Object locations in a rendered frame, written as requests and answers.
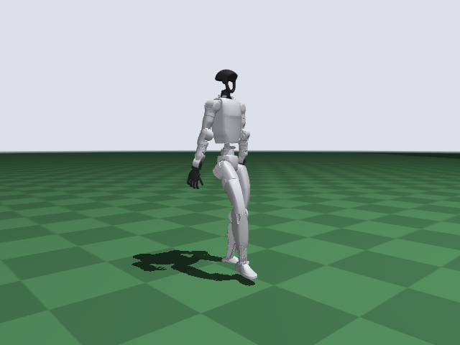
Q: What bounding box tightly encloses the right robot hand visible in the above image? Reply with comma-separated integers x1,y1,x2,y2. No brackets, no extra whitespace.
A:
187,161,203,189

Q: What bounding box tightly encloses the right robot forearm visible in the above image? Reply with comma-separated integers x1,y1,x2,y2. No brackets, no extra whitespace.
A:
192,129,208,168

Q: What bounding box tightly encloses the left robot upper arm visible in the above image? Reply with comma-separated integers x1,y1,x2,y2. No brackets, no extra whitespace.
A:
240,102,250,140

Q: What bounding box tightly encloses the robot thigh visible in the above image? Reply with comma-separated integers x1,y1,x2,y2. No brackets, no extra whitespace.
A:
213,160,249,220
229,163,250,222

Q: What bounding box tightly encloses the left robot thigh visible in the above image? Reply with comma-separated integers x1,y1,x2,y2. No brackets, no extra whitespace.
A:
229,163,250,222

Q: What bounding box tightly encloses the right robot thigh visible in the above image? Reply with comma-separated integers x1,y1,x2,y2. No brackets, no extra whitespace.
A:
213,160,249,220

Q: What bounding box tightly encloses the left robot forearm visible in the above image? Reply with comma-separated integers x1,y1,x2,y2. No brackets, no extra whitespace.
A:
238,138,249,164

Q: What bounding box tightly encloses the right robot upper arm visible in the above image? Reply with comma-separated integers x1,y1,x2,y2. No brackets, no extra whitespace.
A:
201,100,221,141

